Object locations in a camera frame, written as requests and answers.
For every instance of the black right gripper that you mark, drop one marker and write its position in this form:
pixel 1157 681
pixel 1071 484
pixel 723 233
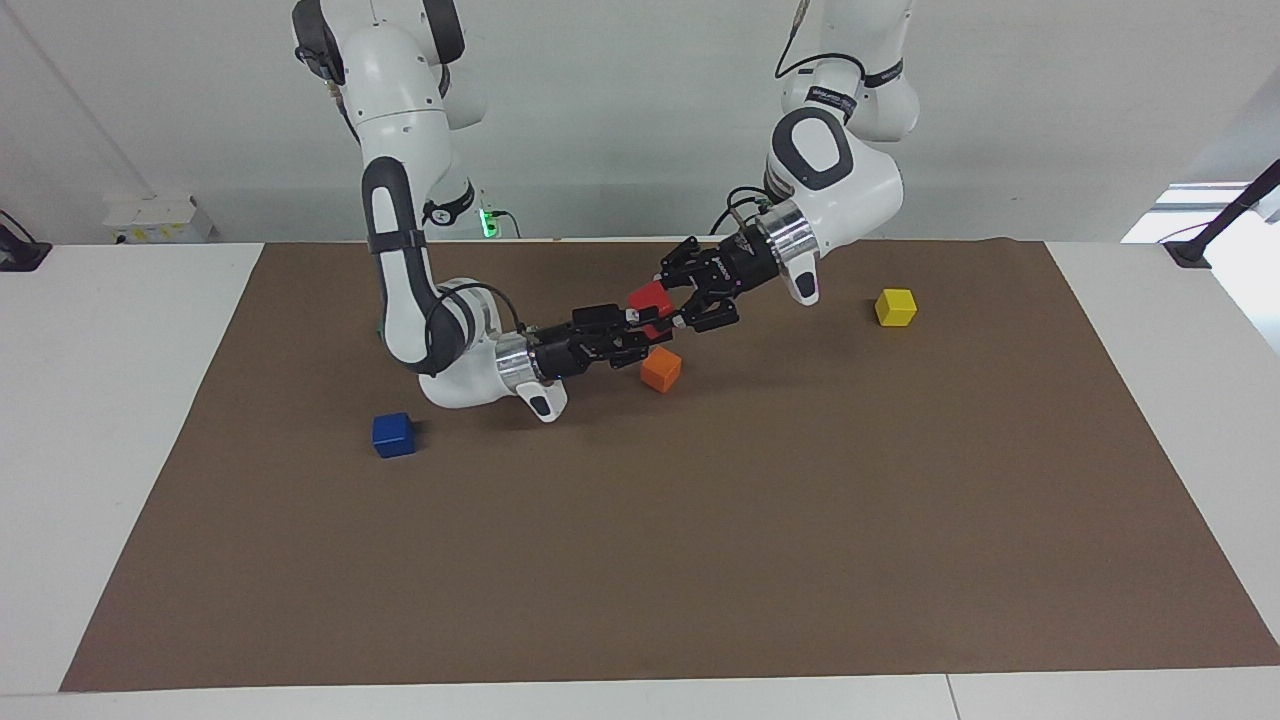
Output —
pixel 575 350

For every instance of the orange wooden block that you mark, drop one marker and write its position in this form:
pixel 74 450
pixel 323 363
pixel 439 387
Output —
pixel 661 371

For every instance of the yellow wooden block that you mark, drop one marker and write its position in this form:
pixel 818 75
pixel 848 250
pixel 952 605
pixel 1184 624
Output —
pixel 896 308

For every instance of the white wall box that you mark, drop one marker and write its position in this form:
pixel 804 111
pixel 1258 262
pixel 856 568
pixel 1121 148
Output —
pixel 158 218

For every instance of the blue wooden block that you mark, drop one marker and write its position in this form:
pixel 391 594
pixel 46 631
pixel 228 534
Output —
pixel 393 436

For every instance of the brown table mat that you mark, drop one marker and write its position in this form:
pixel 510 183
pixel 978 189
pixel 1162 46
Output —
pixel 650 520

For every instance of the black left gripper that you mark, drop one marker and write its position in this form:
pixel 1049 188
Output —
pixel 735 267

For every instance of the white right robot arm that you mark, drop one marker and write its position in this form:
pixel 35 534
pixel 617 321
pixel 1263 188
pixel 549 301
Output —
pixel 400 150

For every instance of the red wooden block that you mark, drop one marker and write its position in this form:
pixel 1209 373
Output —
pixel 650 298

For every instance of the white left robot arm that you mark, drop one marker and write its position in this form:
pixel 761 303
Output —
pixel 835 160

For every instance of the black camera stand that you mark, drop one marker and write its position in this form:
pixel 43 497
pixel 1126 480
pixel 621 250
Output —
pixel 1225 215

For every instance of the black table clamp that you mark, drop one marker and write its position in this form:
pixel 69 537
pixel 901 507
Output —
pixel 20 250

